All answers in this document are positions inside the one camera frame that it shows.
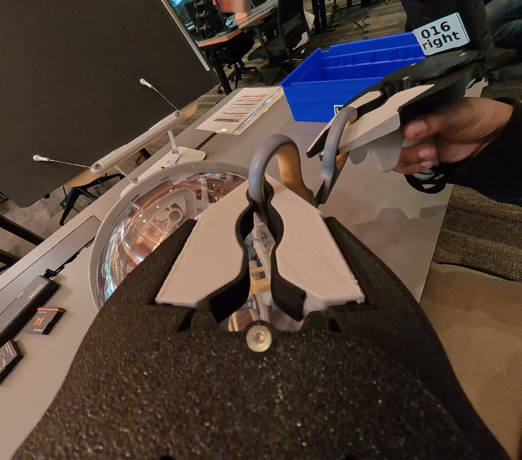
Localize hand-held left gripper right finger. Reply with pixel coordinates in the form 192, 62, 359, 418
264, 174, 365, 321

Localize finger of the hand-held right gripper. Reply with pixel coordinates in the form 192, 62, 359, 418
307, 85, 436, 159
342, 90, 389, 116

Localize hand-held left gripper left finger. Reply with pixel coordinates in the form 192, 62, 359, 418
155, 178, 251, 309

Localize grey handled scissors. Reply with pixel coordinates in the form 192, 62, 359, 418
248, 106, 360, 232

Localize person's right hand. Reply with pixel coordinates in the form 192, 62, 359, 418
393, 98, 516, 174

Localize blue plastic bin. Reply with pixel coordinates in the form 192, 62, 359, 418
281, 31, 427, 122

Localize clear maze puzzle ball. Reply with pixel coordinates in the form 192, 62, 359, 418
89, 161, 294, 333

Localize black office chair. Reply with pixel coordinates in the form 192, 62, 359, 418
249, 0, 315, 65

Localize laminated paper sheet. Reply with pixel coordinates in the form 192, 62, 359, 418
197, 87, 284, 136

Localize wooden office desk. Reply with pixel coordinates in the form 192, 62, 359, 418
198, 0, 286, 93

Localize small black orange card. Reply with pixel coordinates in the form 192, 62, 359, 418
22, 306, 67, 336

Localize black flat device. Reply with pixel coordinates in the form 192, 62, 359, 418
0, 274, 61, 340

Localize black display board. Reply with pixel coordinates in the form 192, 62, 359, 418
0, 0, 221, 208

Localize grey desk cable cover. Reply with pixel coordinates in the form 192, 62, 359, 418
0, 215, 102, 330

